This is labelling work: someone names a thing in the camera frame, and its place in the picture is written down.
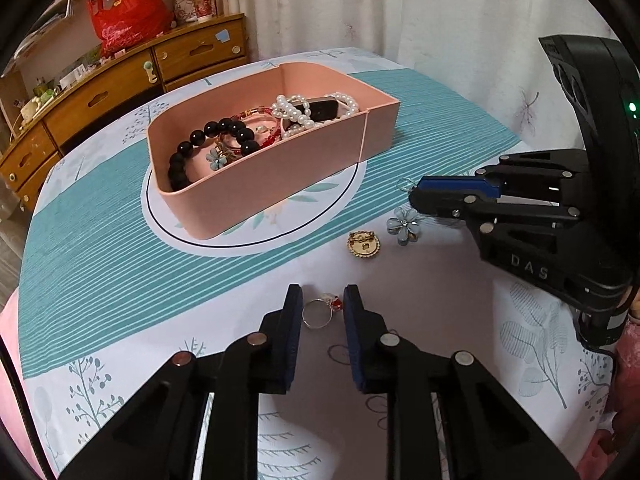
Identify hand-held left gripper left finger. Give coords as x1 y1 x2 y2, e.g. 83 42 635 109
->
59 283 304 480

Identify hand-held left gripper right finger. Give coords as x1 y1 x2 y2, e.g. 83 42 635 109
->
343 283 582 480

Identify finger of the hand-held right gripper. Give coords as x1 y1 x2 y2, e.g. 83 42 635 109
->
415 149 592 201
407 192 584 262

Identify silver ring with red stone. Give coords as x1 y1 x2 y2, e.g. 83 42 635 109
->
301 292 344 330

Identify blue flower brooch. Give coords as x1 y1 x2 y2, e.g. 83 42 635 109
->
386 206 422 246
206 147 229 174

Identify pink band smart watch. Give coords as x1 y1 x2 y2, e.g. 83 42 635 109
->
281 98 352 139

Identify pink storage box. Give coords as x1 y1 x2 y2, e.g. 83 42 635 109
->
146 61 401 240

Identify white pearl necklace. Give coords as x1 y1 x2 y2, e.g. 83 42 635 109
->
271 92 360 129

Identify red braided bracelet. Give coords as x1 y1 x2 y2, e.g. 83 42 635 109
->
234 106 282 147

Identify black bead bracelet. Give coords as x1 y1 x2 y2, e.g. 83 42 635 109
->
167 117 261 192

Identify round gold brooch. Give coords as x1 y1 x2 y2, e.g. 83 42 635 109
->
346 230 382 260

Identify white round mat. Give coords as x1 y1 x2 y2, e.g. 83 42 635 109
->
140 156 369 257

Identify white floral curtain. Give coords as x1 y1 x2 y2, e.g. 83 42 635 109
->
219 0 618 153

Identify pink blanket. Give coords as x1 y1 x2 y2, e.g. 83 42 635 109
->
0 295 32 466

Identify wooden desk with drawers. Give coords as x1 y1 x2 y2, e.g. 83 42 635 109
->
0 12 249 212

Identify red plastic bag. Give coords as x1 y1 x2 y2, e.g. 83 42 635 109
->
87 0 174 59

